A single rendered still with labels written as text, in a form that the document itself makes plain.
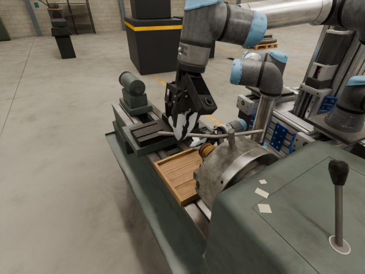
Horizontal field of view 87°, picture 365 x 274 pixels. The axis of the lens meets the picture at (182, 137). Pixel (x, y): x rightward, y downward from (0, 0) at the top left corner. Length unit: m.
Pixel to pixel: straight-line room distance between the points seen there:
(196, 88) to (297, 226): 0.37
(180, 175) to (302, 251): 0.70
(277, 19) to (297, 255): 0.59
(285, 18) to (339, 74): 0.70
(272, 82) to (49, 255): 1.99
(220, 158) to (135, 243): 1.35
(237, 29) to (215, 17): 0.06
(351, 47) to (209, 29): 0.95
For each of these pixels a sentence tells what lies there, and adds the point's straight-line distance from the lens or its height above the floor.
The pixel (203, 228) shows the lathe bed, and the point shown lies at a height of 0.86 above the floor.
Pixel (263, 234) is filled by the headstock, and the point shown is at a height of 1.25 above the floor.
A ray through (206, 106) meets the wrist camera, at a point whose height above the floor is 1.46.
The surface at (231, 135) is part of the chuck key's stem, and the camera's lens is 0.62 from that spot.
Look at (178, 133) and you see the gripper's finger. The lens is 0.54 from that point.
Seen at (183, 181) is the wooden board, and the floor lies 0.88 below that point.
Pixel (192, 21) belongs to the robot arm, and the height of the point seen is 1.61.
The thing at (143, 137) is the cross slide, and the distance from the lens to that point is 1.18.
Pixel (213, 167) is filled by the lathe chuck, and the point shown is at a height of 1.18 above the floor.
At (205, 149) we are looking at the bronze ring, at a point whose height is 1.11.
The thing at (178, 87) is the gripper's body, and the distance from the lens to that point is 0.51.
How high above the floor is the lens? 1.65
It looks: 36 degrees down
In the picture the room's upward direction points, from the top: straight up
